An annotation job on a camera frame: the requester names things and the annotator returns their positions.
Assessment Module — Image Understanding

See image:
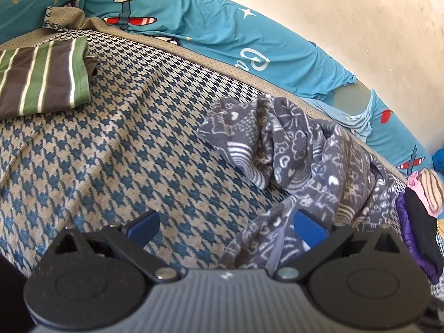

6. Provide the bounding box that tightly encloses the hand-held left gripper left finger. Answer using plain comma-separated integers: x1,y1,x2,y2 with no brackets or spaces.
49,211,179,282

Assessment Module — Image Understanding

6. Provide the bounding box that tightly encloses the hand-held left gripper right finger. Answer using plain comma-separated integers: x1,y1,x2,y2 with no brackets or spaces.
276,210,406,282

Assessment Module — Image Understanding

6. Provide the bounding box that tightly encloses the grey doodle print fleece garment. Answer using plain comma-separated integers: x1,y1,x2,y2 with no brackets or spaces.
197,94,405,272

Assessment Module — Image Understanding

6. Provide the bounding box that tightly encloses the blue beige houndstooth seat cushion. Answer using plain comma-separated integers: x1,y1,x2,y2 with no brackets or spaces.
0,7,444,301

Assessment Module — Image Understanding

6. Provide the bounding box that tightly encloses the purple folded garment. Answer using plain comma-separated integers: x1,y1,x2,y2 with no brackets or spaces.
395,192,442,284

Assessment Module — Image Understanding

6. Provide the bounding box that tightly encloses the pink striped folded garment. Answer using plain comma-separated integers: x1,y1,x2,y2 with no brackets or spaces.
407,168,444,218

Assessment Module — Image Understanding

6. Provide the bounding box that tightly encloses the blue soft object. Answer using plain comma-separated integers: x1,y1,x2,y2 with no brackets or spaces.
432,147,444,174

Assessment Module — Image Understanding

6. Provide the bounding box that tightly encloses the green brown striped folded garment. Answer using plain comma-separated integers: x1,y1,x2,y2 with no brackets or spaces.
0,36,102,118

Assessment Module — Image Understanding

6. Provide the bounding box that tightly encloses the blue airplane print sofa cover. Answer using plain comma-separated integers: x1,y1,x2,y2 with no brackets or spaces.
0,0,444,177

